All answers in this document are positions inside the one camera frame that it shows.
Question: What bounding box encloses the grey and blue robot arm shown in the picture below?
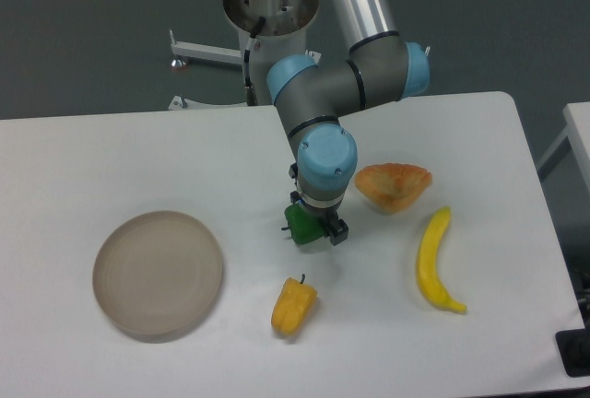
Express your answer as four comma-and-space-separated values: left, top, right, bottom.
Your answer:
171, 0, 431, 244

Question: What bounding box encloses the yellow banana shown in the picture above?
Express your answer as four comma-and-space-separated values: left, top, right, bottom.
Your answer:
416, 206, 467, 314

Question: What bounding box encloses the orange pumpkin slice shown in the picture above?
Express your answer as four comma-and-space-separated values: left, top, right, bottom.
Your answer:
354, 163, 432, 214

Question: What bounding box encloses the green bell pepper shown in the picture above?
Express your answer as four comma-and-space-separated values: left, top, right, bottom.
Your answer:
281, 204, 327, 245

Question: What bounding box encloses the beige round plate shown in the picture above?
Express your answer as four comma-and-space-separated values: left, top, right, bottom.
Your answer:
92, 211, 224, 344

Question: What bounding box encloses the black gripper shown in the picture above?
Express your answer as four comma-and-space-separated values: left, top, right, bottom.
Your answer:
289, 163, 348, 246

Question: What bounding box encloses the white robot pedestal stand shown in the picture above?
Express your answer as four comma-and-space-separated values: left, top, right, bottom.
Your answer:
166, 0, 324, 111

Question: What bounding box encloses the white side table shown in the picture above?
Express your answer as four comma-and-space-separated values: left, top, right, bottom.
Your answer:
536, 102, 590, 187

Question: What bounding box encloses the yellow bell pepper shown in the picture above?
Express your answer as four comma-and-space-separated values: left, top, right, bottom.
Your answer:
271, 274, 318, 336

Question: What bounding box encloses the black device at edge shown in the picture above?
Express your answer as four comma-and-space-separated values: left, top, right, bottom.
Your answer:
555, 328, 589, 378

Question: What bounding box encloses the black base cable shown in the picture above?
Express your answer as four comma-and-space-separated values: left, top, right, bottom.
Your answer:
242, 15, 266, 107

